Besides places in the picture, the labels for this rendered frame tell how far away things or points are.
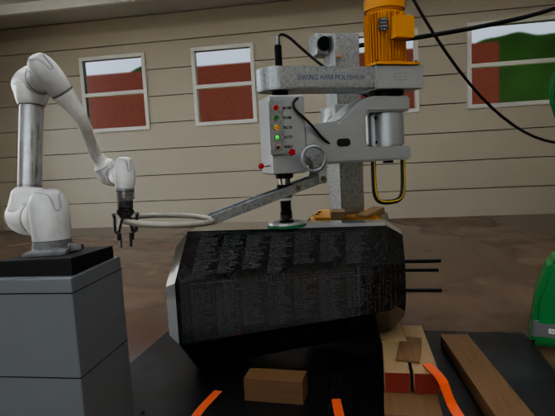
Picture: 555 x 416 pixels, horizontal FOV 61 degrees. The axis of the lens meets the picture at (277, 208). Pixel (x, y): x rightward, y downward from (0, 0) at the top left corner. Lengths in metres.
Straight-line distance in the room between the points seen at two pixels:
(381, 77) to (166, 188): 7.07
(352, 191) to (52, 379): 2.24
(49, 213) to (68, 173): 8.19
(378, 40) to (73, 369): 2.26
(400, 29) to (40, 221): 2.06
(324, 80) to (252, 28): 6.58
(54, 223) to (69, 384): 0.64
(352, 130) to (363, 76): 0.31
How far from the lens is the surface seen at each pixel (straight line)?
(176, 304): 2.59
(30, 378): 2.21
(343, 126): 2.68
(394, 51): 2.89
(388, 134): 2.83
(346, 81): 2.71
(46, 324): 2.08
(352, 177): 3.43
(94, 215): 10.12
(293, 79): 2.59
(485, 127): 9.03
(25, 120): 2.40
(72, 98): 2.32
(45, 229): 2.15
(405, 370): 2.38
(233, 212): 2.53
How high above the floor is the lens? 1.21
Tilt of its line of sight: 6 degrees down
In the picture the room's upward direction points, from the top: 3 degrees counter-clockwise
